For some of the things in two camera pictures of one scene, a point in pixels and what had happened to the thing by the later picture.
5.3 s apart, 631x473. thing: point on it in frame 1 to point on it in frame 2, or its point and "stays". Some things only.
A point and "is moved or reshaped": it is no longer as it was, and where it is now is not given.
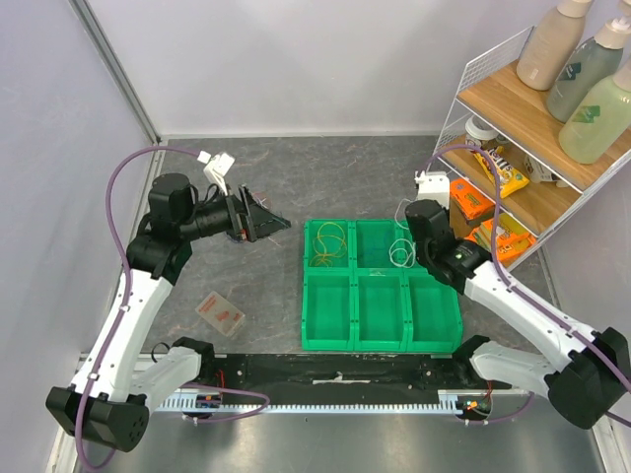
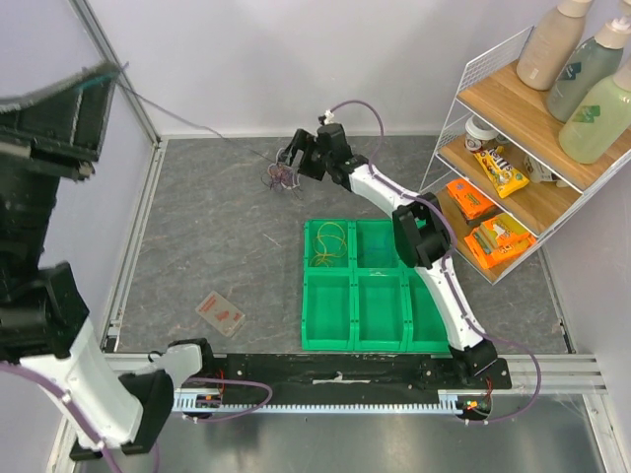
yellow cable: x=329 y=243 stays
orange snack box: x=473 y=204 stays
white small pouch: x=538 y=172 stays
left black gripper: x=250 y=221 to x=69 y=111
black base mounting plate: x=336 y=373 stays
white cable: x=402 y=252 is moved or reshaped
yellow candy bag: x=509 y=177 stays
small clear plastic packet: x=220 y=313 stays
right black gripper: x=422 y=241 to x=310 y=161
